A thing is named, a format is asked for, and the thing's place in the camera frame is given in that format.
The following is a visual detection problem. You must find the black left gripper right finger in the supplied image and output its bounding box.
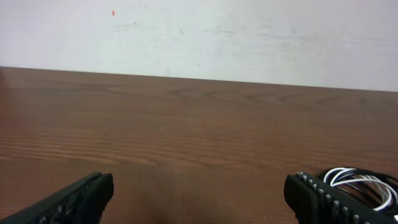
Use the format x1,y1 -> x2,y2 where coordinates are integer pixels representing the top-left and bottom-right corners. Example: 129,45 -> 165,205
284,171 -> 397,224

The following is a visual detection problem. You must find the white cable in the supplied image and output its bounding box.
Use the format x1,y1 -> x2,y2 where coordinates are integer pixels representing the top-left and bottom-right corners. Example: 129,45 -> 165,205
323,167 -> 398,212

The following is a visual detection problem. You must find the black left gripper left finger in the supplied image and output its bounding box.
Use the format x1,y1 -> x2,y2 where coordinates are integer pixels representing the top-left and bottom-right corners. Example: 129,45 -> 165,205
1,172 -> 114,224

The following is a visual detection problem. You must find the black cable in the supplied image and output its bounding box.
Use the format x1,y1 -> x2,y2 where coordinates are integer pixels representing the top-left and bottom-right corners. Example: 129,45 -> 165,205
317,167 -> 398,213

